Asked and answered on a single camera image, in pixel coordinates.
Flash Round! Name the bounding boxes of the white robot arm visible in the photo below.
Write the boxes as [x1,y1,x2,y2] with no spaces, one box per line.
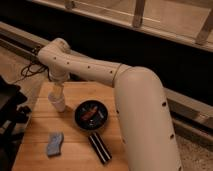
[37,38,183,171]

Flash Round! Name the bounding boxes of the black bowl with food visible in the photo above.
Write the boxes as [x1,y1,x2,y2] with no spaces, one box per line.
[75,100,108,130]

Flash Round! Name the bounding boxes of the blue sponge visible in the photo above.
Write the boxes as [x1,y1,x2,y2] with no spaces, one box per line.
[46,132,64,157]

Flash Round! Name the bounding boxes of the black cable on floor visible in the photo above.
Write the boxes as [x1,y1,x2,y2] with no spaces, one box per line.
[13,46,51,84]

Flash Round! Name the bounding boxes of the black equipment at left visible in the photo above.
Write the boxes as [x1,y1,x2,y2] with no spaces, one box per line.
[0,75,31,171]

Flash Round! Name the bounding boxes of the black striped rectangular block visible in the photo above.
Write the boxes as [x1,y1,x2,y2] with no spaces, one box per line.
[88,132,112,165]

